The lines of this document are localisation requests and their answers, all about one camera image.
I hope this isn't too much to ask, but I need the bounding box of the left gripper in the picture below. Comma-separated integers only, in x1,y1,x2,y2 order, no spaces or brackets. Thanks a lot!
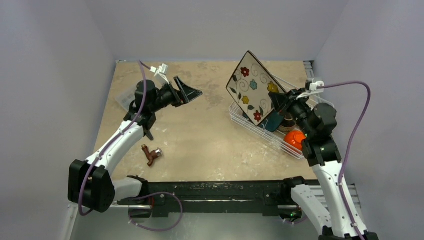
149,76,201,113

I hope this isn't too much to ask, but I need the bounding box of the dark teal plate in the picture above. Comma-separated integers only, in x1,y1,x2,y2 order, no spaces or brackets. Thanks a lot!
253,110,284,132

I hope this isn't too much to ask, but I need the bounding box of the brown glazed bowl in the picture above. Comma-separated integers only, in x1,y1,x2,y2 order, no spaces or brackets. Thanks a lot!
277,114,296,134

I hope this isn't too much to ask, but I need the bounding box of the square floral plate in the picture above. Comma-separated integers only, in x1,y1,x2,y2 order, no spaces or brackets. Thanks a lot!
226,50,287,126

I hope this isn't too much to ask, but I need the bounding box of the orange bowl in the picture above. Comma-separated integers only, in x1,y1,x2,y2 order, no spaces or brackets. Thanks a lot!
283,130,306,152

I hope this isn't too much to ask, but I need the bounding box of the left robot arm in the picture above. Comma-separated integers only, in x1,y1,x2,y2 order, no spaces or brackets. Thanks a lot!
67,76,203,213

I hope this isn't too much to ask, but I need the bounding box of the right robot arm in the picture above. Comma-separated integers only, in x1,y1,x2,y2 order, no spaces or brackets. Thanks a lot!
268,89,379,240

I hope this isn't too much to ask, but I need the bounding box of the clear plastic organizer box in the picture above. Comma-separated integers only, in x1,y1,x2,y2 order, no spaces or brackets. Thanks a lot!
114,86,137,111

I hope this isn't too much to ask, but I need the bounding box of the brown pipe fitting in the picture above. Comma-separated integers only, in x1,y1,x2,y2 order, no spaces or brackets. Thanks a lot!
141,144,164,167

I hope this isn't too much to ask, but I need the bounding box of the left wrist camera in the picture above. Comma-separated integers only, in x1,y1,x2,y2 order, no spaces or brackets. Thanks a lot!
150,63,170,86

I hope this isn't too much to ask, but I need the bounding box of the white wire dish rack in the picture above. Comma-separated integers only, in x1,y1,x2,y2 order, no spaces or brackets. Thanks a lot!
229,75,334,160

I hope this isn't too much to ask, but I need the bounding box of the black base frame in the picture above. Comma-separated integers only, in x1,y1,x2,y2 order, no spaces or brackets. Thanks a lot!
117,178,303,220

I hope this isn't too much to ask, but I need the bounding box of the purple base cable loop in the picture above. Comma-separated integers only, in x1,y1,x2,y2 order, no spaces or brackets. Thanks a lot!
128,192,184,233

